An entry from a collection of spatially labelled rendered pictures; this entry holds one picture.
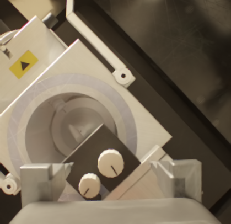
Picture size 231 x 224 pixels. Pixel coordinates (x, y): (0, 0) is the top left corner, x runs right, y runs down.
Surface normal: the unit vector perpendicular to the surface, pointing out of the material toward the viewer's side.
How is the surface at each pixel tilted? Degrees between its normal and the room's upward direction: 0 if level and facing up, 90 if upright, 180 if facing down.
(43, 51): 90
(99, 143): 90
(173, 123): 90
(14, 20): 90
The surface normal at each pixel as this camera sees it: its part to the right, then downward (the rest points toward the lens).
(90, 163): 0.02, 0.00
